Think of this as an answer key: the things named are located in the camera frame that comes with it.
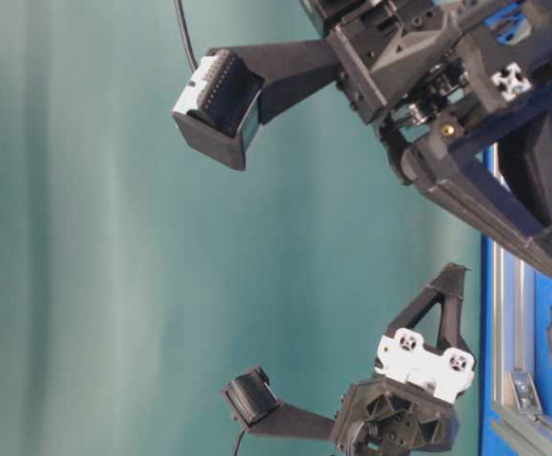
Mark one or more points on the black near camera cable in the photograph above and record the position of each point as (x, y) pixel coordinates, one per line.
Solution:
(185, 35)

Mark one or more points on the black near gripper body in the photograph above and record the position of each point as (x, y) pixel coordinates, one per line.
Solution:
(461, 68)

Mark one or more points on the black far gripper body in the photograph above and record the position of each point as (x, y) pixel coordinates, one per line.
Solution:
(408, 405)

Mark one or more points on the aluminium extrusion frame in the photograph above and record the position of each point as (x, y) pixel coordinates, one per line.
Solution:
(508, 332)

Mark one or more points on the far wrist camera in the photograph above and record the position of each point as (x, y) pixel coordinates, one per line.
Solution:
(258, 410)

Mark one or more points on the blue textured mat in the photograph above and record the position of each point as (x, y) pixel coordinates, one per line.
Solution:
(532, 332)

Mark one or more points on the aluminium corner bracket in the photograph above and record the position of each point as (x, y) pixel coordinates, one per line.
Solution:
(525, 394)

